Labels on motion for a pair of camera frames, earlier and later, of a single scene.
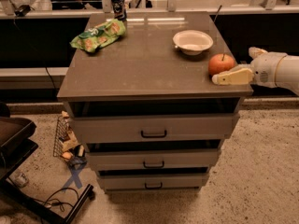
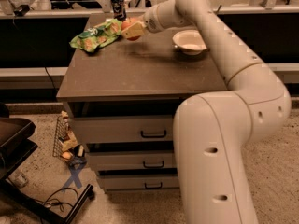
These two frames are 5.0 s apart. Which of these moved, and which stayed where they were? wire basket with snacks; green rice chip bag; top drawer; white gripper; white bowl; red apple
Moved: white gripper; red apple
Stayed: white bowl; top drawer; wire basket with snacks; green rice chip bag
